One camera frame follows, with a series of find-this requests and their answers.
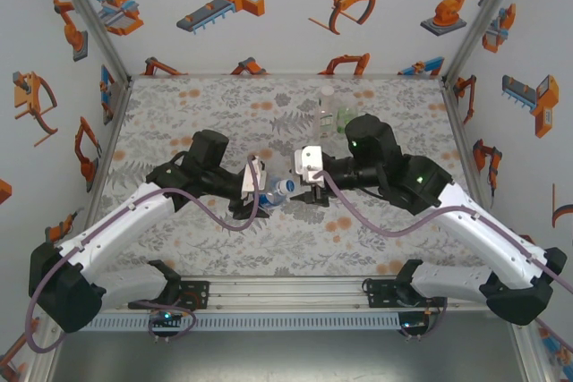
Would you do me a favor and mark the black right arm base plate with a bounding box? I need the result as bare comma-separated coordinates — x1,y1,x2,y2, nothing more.
365,277,408,310

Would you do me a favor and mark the grey slotted cable duct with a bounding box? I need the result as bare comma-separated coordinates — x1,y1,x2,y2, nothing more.
61,312,403,332

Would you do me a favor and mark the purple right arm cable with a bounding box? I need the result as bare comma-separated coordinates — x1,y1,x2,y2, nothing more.
312,169,573,356

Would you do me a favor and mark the aluminium frame leg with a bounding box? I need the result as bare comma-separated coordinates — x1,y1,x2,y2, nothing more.
512,326,555,382
24,310,64,382

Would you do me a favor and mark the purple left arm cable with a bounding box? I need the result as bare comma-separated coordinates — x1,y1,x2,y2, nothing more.
25,158,261,354

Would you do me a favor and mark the aluminium frame rail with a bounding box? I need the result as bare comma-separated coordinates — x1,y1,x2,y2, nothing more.
42,275,493,314

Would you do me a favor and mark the aluminium frame post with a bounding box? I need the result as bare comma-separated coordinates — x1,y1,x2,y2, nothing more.
47,0,133,88
440,0,537,86

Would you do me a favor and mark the floral patterned table mat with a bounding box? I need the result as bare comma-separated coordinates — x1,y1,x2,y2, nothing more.
87,76,493,278

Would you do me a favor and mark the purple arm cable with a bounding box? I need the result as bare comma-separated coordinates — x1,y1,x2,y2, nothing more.
312,169,573,356
25,158,261,354

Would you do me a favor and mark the clear bottle blue label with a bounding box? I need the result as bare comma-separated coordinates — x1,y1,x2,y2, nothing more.
258,177,297,211

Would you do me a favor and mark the clear bottle white green label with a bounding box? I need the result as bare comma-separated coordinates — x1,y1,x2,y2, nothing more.
316,93,338,138

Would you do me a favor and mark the grey metal lower panel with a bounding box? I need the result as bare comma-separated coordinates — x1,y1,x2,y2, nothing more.
47,330,536,382

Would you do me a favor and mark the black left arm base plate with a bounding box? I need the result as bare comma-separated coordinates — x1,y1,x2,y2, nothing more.
128,281,211,310

